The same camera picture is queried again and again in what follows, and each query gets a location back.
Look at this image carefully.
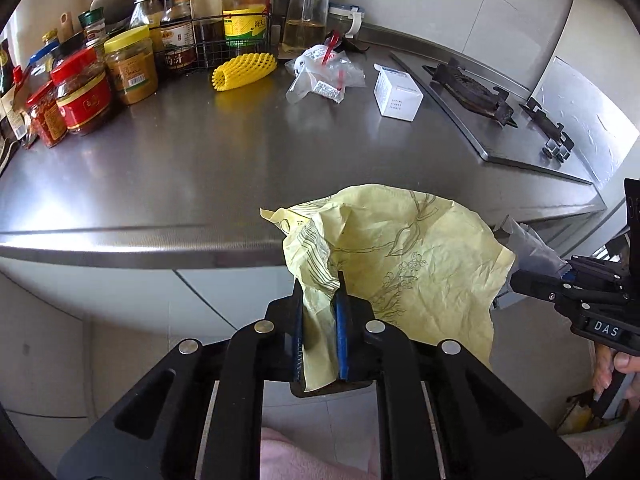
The yellow foam fruit net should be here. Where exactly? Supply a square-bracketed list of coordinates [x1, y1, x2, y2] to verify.
[211, 51, 278, 93]

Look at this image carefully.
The grey plastic bag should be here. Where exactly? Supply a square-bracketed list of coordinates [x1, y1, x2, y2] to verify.
[500, 215, 571, 306]

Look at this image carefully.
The green cap spice jar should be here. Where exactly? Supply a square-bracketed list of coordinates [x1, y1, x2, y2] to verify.
[77, 7, 108, 46]

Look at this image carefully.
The large black burner grate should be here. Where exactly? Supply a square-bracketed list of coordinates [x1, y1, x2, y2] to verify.
[430, 57, 517, 128]

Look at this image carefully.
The glass jar with blue lid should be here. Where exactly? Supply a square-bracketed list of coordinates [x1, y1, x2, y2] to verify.
[327, 4, 362, 40]

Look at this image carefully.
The yellow lid jar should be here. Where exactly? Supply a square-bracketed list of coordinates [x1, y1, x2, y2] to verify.
[103, 25, 160, 106]

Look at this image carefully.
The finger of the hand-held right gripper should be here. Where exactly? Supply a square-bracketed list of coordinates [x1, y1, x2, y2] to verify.
[560, 255, 627, 286]
[509, 270, 581, 311]

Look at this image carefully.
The steel gas stove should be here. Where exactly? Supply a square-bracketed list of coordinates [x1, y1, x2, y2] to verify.
[389, 51, 598, 186]

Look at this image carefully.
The yellow cap dark bottle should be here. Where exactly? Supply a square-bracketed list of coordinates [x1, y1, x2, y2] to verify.
[161, 0, 197, 68]

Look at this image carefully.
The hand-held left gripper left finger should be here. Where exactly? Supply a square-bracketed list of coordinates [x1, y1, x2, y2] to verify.
[57, 277, 307, 480]

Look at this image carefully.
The large bottle green yellow label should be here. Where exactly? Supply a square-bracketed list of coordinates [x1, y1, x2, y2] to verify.
[221, 0, 271, 51]

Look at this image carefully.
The large yellow paper wrapper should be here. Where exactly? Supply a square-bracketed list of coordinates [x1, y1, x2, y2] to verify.
[260, 184, 516, 393]

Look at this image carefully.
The white foil splash guard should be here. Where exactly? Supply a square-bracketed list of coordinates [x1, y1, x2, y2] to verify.
[530, 56, 640, 186]

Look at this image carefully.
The person's right hand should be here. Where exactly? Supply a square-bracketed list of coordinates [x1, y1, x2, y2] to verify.
[592, 347, 640, 397]

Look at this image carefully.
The metal cap glass bottle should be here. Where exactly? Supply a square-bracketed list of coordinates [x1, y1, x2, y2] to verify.
[130, 0, 166, 31]

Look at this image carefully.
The glass oil pitcher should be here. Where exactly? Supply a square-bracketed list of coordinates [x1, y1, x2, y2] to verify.
[282, 0, 337, 53]

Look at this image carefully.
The black wire rack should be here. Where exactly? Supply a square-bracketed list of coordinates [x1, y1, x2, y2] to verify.
[150, 10, 273, 73]

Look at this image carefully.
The black lid jar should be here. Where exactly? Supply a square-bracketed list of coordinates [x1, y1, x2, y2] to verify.
[50, 34, 86, 68]

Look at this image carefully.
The small white box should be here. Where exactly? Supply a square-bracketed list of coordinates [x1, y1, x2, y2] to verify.
[374, 64, 425, 122]

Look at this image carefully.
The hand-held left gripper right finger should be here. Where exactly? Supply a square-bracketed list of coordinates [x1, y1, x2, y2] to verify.
[332, 270, 586, 480]

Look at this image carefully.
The small red sauce jar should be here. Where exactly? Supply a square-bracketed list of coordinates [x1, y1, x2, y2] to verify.
[25, 80, 68, 148]

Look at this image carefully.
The small black burner grate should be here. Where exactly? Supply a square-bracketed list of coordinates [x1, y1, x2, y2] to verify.
[519, 97, 575, 153]

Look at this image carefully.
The clear bag with red print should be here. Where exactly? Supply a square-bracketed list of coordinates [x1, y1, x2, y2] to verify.
[285, 44, 368, 106]

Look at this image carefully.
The blue cap bottle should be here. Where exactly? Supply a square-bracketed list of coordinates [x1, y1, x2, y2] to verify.
[27, 42, 61, 76]

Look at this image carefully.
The large red lid jar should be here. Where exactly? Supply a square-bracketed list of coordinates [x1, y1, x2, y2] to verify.
[50, 47, 113, 136]

